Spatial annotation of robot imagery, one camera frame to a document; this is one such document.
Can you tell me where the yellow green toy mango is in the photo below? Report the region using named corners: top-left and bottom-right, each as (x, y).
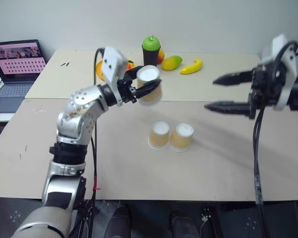
top-left (161, 56), bottom-right (183, 71)

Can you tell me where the tan paper cup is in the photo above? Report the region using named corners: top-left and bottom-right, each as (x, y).
top-left (136, 64), bottom-right (163, 107)
top-left (169, 122), bottom-right (195, 152)
top-left (148, 120), bottom-right (170, 150)

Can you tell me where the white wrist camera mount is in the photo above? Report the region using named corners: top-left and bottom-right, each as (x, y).
top-left (262, 34), bottom-right (298, 110)
top-left (100, 46), bottom-right (129, 108)

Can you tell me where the yellow toy banana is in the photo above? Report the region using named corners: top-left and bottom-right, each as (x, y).
top-left (179, 59), bottom-right (204, 75)

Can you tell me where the black cup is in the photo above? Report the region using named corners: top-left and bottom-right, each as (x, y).
top-left (142, 45), bottom-right (161, 67)

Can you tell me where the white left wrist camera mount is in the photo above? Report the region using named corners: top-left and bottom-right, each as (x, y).
top-left (100, 46), bottom-right (129, 108)

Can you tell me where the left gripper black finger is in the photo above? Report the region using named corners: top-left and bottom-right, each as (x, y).
top-left (126, 65), bottom-right (146, 79)
top-left (134, 79), bottom-right (163, 99)

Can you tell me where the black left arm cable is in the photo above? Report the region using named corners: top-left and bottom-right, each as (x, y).
top-left (83, 47), bottom-right (106, 238)

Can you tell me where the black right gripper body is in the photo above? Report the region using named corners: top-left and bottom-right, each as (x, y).
top-left (247, 63), bottom-right (282, 120)

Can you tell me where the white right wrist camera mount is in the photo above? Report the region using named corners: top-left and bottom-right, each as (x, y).
top-left (262, 34), bottom-right (298, 110)

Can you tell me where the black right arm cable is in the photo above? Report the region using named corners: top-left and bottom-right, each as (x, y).
top-left (252, 40), bottom-right (298, 238)

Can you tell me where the green toy apple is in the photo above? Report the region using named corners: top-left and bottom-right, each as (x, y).
top-left (142, 35), bottom-right (161, 52)

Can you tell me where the yellow plate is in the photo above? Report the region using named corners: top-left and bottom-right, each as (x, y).
top-left (95, 60), bottom-right (108, 81)

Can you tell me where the grey open laptop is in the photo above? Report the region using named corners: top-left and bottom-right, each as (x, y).
top-left (0, 39), bottom-right (48, 114)

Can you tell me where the dark rounded shape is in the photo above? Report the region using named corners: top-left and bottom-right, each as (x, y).
top-left (103, 207), bottom-right (131, 238)

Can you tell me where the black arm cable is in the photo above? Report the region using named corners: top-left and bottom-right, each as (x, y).
top-left (83, 47), bottom-right (106, 238)
top-left (252, 40), bottom-right (298, 238)

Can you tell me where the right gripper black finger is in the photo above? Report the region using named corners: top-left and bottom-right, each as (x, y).
top-left (212, 69), bottom-right (254, 87)
top-left (204, 100), bottom-right (252, 117)

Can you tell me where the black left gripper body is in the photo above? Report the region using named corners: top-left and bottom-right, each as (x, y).
top-left (117, 72), bottom-right (141, 104)

